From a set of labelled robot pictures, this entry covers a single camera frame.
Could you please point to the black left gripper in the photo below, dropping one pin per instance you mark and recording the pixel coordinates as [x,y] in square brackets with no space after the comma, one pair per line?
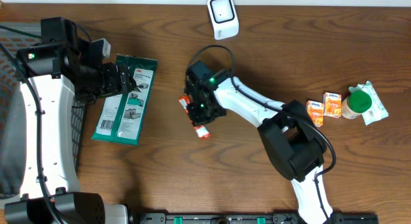
[114,86]

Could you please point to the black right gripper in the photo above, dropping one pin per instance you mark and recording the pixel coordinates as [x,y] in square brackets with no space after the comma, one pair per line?
[197,120]

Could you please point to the red orange stick packet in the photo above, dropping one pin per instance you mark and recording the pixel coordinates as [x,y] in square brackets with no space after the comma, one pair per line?
[201,131]

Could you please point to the white green packet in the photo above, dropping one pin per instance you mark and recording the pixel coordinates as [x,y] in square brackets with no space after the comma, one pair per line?
[122,116]

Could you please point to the orange tissue pack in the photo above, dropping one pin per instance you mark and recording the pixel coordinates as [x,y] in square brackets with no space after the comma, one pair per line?
[332,104]
[315,110]

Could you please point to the light green tissue packet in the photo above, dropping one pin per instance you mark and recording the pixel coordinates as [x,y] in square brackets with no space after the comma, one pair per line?
[377,111]

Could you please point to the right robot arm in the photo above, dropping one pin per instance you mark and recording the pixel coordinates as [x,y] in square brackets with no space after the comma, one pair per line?
[292,142]

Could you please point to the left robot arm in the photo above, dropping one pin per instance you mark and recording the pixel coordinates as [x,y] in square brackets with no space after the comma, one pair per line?
[74,207]

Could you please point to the white barcode scanner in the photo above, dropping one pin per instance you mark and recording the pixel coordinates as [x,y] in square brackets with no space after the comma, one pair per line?
[224,19]

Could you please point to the grey plastic mesh basket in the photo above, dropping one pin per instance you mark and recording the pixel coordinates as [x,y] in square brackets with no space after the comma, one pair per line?
[9,105]

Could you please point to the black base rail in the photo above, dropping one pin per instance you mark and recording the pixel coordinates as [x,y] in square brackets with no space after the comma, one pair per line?
[275,218]

